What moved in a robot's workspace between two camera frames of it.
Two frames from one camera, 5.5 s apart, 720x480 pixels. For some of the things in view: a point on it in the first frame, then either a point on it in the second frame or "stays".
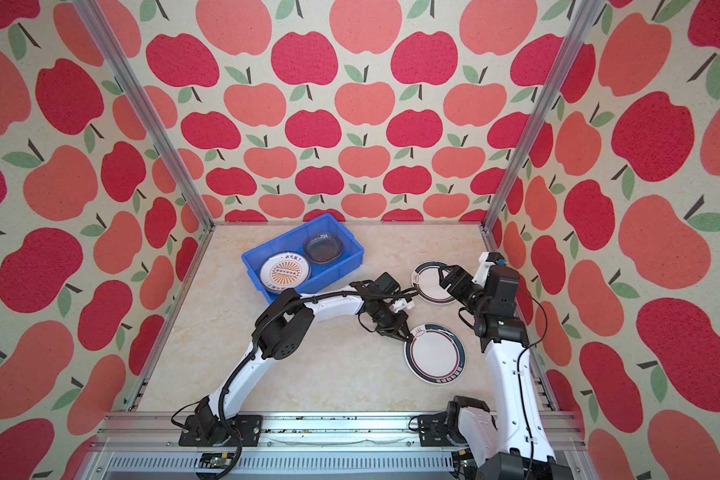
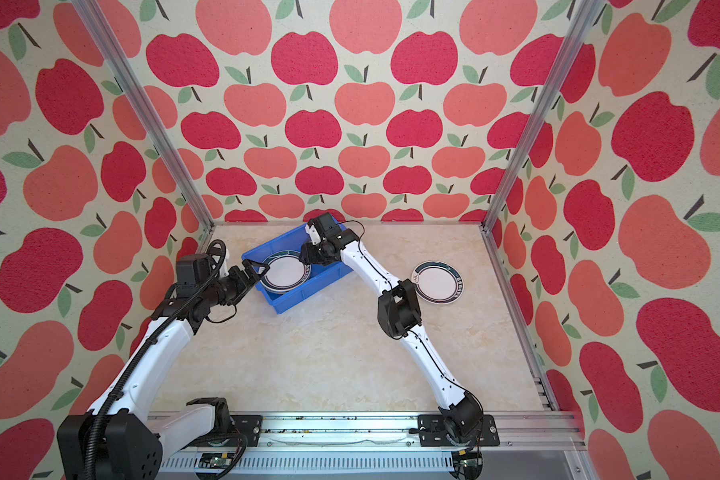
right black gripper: x=455 y=279 → x=305 y=255
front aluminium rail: x=304 y=447 stays
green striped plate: x=426 y=277 stays
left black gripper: x=398 y=323 → x=244 y=284
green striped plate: x=435 y=355 → x=287 y=272
